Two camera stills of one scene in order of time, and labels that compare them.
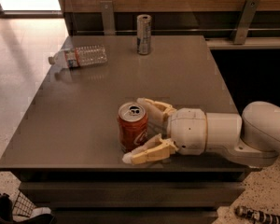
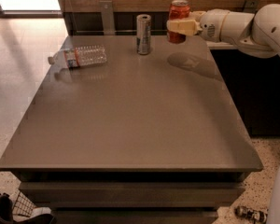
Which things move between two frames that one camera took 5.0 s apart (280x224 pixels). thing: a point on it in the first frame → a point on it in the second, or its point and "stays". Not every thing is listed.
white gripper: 189,131 → 209,24
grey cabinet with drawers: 68,147 stays
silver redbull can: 144,34 stays
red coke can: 132,125 → 178,9
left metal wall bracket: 107,15 stays
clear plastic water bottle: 84,56 stays
